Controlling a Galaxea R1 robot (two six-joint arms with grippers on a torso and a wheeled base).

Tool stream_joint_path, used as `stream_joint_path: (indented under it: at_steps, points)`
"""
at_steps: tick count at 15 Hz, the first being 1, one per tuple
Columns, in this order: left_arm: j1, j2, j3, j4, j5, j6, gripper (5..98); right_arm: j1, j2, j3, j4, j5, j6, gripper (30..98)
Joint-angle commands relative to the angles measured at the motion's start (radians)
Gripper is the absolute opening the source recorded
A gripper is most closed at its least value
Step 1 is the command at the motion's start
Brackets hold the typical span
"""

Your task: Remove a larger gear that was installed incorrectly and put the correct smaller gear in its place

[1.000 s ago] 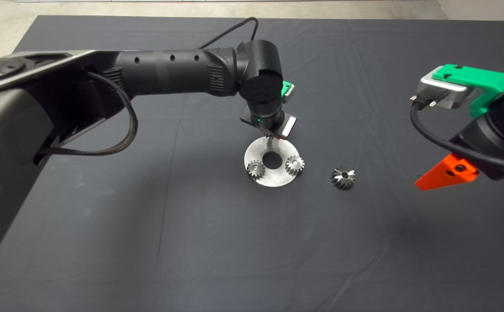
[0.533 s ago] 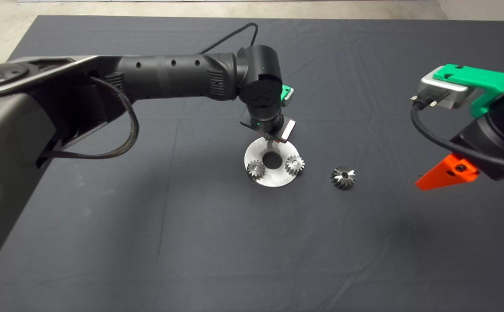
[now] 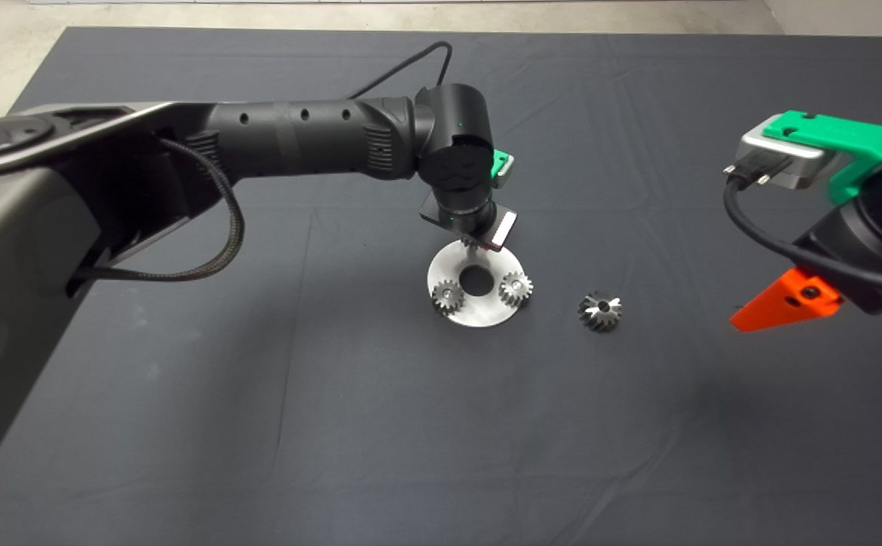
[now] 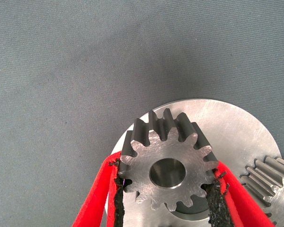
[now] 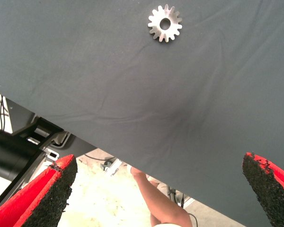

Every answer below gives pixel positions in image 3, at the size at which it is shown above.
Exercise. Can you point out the green left camera mount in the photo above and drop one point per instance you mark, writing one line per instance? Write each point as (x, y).
(500, 163)

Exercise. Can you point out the small steel gear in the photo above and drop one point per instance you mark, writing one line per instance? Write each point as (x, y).
(447, 296)
(468, 243)
(515, 290)

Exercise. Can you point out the round metal plate with hole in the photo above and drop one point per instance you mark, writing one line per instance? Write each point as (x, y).
(478, 311)

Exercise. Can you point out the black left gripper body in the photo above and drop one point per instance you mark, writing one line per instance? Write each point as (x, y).
(486, 224)

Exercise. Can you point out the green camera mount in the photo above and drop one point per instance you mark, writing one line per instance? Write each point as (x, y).
(500, 163)
(842, 136)

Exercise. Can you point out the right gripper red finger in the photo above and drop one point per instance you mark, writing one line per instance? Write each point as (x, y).
(774, 311)

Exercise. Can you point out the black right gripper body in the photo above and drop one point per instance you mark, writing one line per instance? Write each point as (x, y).
(858, 280)

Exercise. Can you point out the silver camera box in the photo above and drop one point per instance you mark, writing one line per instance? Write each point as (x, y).
(506, 173)
(808, 174)

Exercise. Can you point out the large steel gear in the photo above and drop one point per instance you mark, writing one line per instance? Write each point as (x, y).
(596, 318)

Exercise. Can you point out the green right camera mount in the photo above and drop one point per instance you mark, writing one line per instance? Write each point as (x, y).
(842, 136)

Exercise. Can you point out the silver left camera box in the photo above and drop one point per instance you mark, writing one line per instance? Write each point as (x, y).
(506, 173)

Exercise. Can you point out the dark grey table cloth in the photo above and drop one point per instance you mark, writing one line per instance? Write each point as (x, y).
(410, 455)

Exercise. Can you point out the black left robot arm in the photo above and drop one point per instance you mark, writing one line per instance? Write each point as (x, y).
(258, 144)

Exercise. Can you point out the silver right camera box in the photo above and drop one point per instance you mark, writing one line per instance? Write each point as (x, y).
(808, 174)

